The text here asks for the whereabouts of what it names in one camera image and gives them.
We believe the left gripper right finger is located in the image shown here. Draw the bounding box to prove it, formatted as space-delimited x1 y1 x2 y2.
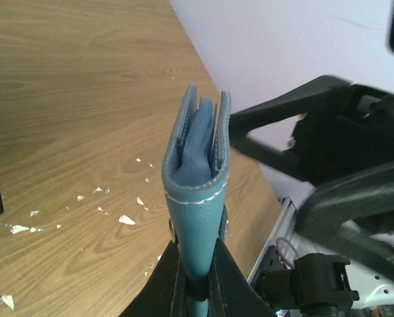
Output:
208 238 275 317

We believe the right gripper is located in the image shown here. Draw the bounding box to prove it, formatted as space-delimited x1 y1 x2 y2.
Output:
229 75 394 282

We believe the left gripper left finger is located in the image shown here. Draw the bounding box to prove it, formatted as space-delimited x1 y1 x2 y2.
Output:
120 242 186 317

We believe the blue leather card holder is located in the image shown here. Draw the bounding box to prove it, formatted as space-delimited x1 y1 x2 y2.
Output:
161 85 231 316

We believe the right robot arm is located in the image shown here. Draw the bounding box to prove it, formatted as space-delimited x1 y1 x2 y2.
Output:
229 75 394 316

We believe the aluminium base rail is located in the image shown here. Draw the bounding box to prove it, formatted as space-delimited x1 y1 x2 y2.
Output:
246 196 303 285

